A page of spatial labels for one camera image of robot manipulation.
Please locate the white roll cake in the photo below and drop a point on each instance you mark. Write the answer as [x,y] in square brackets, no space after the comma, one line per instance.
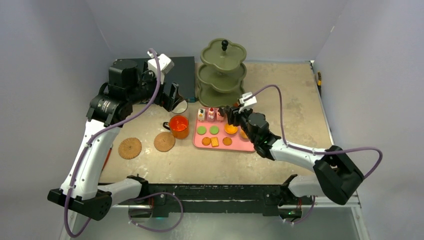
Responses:
[201,114]

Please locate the orange cookie left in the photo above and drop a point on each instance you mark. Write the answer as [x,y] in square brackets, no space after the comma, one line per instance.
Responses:
[206,141]

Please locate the orange egg tart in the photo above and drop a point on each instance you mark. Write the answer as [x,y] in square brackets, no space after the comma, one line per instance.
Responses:
[230,129]

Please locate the green macaron right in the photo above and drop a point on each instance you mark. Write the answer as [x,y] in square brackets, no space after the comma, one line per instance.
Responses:
[214,130]

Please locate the pink serving tray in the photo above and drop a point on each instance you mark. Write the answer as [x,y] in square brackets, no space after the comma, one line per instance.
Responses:
[239,144]

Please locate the green macaron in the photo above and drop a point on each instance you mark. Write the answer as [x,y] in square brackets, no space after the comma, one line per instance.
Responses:
[214,130]
[201,130]

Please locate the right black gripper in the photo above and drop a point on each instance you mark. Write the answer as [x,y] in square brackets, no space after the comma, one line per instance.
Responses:
[236,116]

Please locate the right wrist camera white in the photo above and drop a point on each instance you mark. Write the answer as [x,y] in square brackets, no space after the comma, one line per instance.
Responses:
[246,101]

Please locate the white ribbed cup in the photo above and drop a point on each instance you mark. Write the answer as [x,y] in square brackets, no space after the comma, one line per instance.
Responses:
[181,109]

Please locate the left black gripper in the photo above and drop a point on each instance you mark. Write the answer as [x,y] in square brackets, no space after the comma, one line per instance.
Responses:
[168,102]

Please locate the red handled tool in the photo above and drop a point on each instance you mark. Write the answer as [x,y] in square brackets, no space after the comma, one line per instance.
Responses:
[107,158]

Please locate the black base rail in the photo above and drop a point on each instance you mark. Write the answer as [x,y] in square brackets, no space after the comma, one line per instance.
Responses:
[267,200]

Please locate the orange bun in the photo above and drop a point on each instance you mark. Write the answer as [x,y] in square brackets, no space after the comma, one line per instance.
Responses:
[243,134]

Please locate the pink strawberry roll cake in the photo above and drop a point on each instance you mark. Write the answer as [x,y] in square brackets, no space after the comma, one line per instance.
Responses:
[211,115]

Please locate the square yellow cracker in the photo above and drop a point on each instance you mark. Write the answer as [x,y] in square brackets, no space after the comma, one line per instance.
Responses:
[214,142]

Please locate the dark network switch box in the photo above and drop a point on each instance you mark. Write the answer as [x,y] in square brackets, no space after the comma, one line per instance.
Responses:
[183,73]

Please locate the woven coaster right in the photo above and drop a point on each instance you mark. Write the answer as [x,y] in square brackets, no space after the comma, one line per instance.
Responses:
[164,141]

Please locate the orange cookie right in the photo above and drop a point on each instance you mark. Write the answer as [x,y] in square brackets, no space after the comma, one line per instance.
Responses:
[227,141]

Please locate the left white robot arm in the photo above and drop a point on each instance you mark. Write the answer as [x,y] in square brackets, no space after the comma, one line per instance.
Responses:
[128,84]

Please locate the orange translucent cup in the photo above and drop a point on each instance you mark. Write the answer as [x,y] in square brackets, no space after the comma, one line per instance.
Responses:
[178,125]

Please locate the yellow black tool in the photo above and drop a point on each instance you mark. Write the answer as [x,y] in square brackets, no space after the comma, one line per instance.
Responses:
[319,82]

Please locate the green macaron left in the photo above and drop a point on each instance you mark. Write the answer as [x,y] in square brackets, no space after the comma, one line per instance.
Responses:
[201,130]

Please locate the orange cookie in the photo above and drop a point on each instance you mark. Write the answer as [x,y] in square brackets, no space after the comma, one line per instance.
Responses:
[206,141]
[227,141]

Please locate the green three-tier stand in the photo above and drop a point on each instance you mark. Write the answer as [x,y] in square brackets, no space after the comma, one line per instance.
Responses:
[220,78]

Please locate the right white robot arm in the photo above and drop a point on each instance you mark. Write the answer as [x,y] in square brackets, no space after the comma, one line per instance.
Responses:
[335,175]

